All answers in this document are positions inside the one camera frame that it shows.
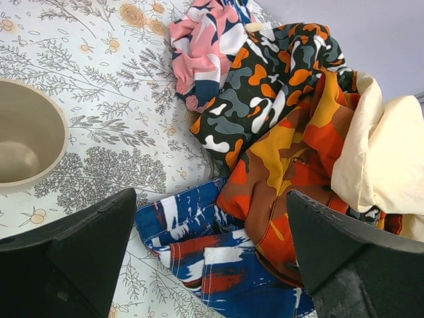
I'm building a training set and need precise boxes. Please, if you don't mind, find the black orange grey patterned cloth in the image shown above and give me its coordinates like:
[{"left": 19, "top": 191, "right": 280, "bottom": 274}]
[{"left": 191, "top": 23, "right": 356, "bottom": 172}]

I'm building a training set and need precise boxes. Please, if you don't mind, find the blue white red patterned cloth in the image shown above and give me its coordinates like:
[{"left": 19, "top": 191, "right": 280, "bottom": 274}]
[{"left": 135, "top": 177, "right": 314, "bottom": 317}]

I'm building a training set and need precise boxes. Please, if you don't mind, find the floral table mat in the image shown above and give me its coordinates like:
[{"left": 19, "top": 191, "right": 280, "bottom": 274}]
[{"left": 0, "top": 0, "right": 319, "bottom": 318}]

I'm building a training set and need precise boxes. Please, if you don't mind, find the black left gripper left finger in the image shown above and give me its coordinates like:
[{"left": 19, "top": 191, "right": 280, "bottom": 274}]
[{"left": 1, "top": 188, "right": 136, "bottom": 317}]

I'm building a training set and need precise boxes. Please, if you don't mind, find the orange brown camouflage cloth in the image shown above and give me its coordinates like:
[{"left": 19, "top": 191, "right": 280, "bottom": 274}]
[{"left": 217, "top": 72, "right": 401, "bottom": 287}]

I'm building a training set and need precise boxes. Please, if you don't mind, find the cream cloth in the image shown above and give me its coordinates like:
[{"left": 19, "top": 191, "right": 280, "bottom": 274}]
[{"left": 331, "top": 72, "right": 423, "bottom": 241}]

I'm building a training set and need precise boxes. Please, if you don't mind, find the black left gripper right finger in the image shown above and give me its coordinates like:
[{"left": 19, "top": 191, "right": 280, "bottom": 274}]
[{"left": 287, "top": 190, "right": 423, "bottom": 317}]

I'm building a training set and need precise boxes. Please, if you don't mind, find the pink navy patterned cloth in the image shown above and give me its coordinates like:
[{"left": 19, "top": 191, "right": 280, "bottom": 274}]
[{"left": 169, "top": 1, "right": 252, "bottom": 113}]

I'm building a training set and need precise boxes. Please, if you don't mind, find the beige cup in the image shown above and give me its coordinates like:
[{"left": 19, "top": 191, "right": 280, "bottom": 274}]
[{"left": 1, "top": 78, "right": 69, "bottom": 195}]

